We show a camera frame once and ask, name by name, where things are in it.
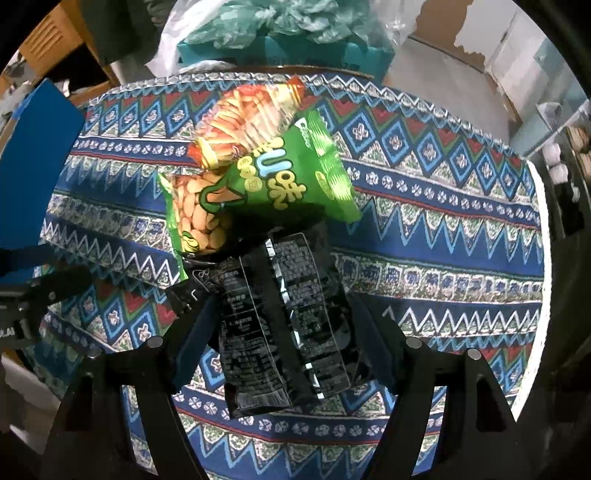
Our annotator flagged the green crumpled plastic bag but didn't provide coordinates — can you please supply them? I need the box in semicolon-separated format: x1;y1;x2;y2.
184;0;383;49

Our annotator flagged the blue patterned tablecloth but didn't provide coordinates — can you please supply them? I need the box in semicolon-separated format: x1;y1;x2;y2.
27;73;551;479

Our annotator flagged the open cardboard box blue rim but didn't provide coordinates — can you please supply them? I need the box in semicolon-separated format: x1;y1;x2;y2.
0;78;86;287

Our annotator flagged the black snack bag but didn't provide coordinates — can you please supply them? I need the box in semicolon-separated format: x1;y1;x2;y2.
166;220;372;418

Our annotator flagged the white plastic bag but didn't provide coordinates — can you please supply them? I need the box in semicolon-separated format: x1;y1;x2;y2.
145;0;235;78

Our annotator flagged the orange red noodle snack bag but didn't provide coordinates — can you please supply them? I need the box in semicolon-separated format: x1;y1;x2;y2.
187;76;304;170

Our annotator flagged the grey shoe rack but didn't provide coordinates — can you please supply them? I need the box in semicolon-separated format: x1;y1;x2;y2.
526;101;591;241

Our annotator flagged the green broad bean snack bag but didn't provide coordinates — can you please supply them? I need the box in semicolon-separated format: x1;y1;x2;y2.
158;110;361;280

